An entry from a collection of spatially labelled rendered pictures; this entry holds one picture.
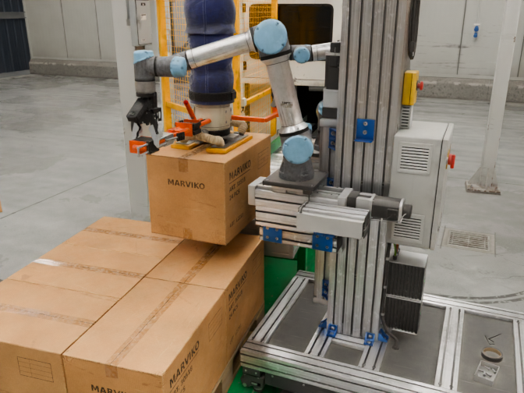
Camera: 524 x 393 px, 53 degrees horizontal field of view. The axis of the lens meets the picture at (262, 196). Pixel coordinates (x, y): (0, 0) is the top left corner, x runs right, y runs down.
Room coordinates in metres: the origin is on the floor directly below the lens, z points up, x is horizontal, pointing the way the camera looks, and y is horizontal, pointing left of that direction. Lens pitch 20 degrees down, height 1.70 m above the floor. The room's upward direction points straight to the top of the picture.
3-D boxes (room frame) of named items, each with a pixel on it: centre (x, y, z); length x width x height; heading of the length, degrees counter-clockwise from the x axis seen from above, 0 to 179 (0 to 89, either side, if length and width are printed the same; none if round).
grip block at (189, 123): (2.31, 0.33, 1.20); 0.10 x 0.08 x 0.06; 69
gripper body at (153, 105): (2.01, 0.44, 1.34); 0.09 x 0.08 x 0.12; 159
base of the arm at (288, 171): (2.10, -0.15, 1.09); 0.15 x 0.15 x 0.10
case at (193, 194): (2.54, 0.25, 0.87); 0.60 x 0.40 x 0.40; 159
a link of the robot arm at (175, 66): (2.01, 0.34, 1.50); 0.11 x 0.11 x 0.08; 87
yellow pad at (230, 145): (2.51, 0.15, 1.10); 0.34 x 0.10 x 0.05; 159
